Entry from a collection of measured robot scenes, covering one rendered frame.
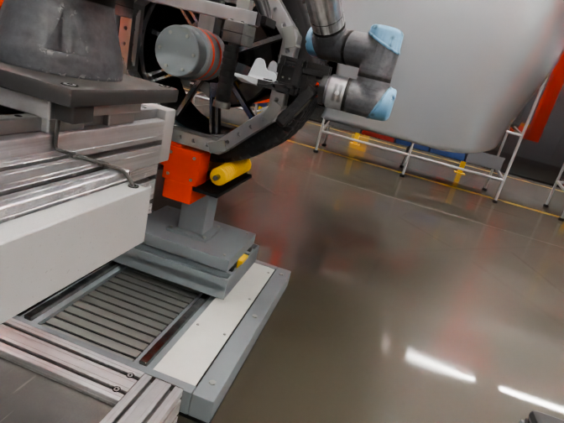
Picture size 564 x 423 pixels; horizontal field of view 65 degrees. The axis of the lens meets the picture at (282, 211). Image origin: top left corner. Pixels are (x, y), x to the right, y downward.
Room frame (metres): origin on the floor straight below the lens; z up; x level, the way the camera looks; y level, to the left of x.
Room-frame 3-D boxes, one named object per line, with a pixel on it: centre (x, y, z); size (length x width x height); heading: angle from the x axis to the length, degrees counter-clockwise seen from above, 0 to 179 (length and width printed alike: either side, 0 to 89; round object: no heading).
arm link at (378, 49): (1.04, -0.11, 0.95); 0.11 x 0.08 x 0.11; 58
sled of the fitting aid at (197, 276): (1.53, 0.34, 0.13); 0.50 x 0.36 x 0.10; 80
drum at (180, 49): (1.28, 0.35, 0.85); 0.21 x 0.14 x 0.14; 170
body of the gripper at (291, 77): (1.06, 0.03, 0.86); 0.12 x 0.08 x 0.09; 80
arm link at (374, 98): (1.03, -0.13, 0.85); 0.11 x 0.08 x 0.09; 80
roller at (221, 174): (1.43, 0.20, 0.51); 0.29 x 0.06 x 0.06; 170
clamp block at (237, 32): (1.12, 0.20, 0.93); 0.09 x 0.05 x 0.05; 170
